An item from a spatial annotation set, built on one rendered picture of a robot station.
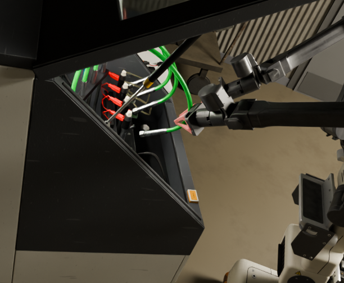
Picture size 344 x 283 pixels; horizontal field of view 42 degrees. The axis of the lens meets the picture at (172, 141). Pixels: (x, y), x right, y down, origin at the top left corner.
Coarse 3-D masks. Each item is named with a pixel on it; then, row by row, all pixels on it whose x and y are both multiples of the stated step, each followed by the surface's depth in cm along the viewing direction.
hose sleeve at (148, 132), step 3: (156, 129) 145; (159, 129) 144; (162, 129) 144; (165, 129) 143; (144, 132) 146; (147, 132) 145; (150, 132) 145; (153, 132) 145; (156, 132) 144; (159, 132) 144; (162, 132) 144; (165, 132) 143; (144, 135) 146; (147, 135) 146; (150, 135) 146
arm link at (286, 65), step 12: (336, 24) 149; (312, 36) 150; (324, 36) 147; (336, 36) 148; (300, 48) 147; (312, 48) 147; (324, 48) 149; (276, 60) 147; (288, 60) 146; (300, 60) 148; (264, 72) 145
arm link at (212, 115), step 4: (220, 108) 125; (212, 112) 128; (216, 112) 127; (220, 112) 126; (212, 116) 128; (216, 116) 127; (220, 116) 126; (224, 116) 126; (212, 120) 128; (216, 120) 128; (220, 120) 127; (212, 124) 130; (216, 124) 129; (220, 124) 128; (224, 124) 127
